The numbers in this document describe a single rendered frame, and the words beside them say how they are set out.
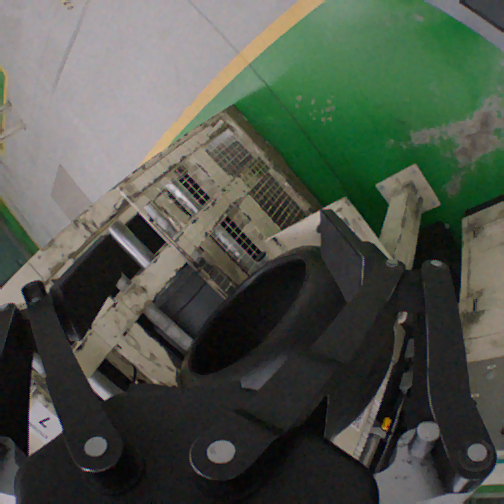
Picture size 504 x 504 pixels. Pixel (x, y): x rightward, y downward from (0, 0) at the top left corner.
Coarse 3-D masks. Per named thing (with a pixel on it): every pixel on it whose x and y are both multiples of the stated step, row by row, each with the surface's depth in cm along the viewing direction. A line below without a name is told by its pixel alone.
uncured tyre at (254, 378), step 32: (288, 256) 87; (320, 256) 73; (256, 288) 105; (288, 288) 105; (320, 288) 62; (224, 320) 104; (256, 320) 108; (288, 320) 60; (320, 320) 58; (192, 352) 84; (224, 352) 101; (256, 352) 59; (288, 352) 55; (384, 352) 63; (192, 384) 68; (256, 384) 55; (352, 416) 58
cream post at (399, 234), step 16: (400, 192) 151; (416, 192) 149; (400, 208) 139; (416, 208) 143; (384, 224) 140; (400, 224) 129; (416, 224) 137; (384, 240) 130; (400, 240) 121; (416, 240) 131; (400, 256) 117; (368, 416) 82; (352, 432) 76; (352, 448) 75
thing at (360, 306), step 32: (384, 288) 11; (352, 320) 9; (384, 320) 10; (320, 352) 8; (352, 352) 8; (288, 384) 7; (320, 384) 7; (352, 384) 9; (224, 416) 6; (256, 416) 6; (288, 416) 6; (320, 416) 8; (192, 448) 5; (224, 448) 5; (256, 448) 5; (224, 480) 4
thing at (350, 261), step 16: (320, 224) 19; (336, 224) 16; (336, 240) 16; (352, 240) 14; (336, 256) 16; (352, 256) 13; (368, 256) 13; (336, 272) 17; (352, 272) 14; (368, 272) 13; (352, 288) 14
